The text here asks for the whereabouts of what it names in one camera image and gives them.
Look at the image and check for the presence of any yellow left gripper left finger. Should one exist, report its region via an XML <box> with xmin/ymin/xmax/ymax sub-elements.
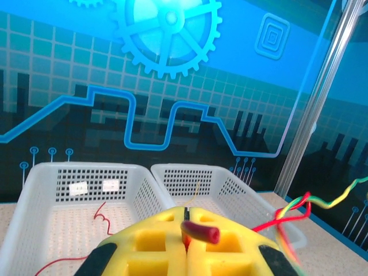
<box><xmin>98</xmin><ymin>205</ymin><xmax>188</xmax><ymax>276</ymax></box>

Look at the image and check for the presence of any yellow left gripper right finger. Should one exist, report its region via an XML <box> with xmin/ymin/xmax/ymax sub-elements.
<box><xmin>186</xmin><ymin>206</ymin><xmax>278</xmax><ymax>276</ymax></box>

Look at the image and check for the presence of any thin red cable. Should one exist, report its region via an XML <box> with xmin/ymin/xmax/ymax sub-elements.
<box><xmin>33</xmin><ymin>200</ymin><xmax>115</xmax><ymax>276</ymax></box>
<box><xmin>179</xmin><ymin>191</ymin><xmax>312</xmax><ymax>251</ymax></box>

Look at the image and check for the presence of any thin yellow cable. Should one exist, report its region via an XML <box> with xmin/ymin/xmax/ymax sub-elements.
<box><xmin>190</xmin><ymin>180</ymin><xmax>201</xmax><ymax>206</ymax></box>
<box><xmin>274</xmin><ymin>183</ymin><xmax>362</xmax><ymax>259</ymax></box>

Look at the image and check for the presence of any plain white perforated basket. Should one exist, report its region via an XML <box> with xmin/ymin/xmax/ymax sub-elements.
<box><xmin>150</xmin><ymin>163</ymin><xmax>307</xmax><ymax>257</ymax></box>

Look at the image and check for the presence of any white sticker label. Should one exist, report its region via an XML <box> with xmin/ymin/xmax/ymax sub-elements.
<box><xmin>102</xmin><ymin>179</ymin><xmax>120</xmax><ymax>193</ymax></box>
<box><xmin>68</xmin><ymin>181</ymin><xmax>89</xmax><ymax>197</ymax></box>

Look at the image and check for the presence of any white perforated basket with stickers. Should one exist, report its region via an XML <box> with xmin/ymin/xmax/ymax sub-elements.
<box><xmin>0</xmin><ymin>161</ymin><xmax>177</xmax><ymax>276</ymax></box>

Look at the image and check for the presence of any thin green cable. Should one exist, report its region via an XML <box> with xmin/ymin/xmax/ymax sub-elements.
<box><xmin>283</xmin><ymin>175</ymin><xmax>368</xmax><ymax>259</ymax></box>

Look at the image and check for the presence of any aluminium frame post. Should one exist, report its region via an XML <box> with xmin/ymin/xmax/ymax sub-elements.
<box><xmin>274</xmin><ymin>0</ymin><xmax>363</xmax><ymax>200</ymax></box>

